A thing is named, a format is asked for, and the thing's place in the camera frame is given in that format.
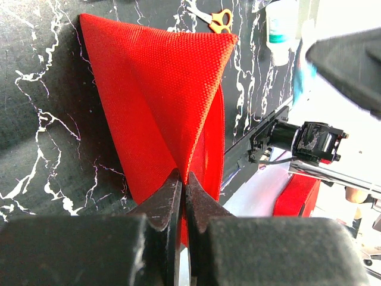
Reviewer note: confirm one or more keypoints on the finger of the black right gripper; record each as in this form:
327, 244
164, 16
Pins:
351, 64

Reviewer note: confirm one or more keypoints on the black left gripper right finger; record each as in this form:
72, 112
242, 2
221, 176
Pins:
208, 238

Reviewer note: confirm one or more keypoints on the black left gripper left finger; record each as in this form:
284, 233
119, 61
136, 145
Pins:
163, 214

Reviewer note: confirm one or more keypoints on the red first aid pouch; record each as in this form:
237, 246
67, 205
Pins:
163, 100

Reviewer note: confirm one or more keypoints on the orange handled scissors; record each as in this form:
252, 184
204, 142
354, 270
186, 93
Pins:
218, 22

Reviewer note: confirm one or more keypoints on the blue white tube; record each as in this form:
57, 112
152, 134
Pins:
304, 73

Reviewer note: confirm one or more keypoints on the white green-label bottle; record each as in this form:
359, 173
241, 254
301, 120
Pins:
281, 21

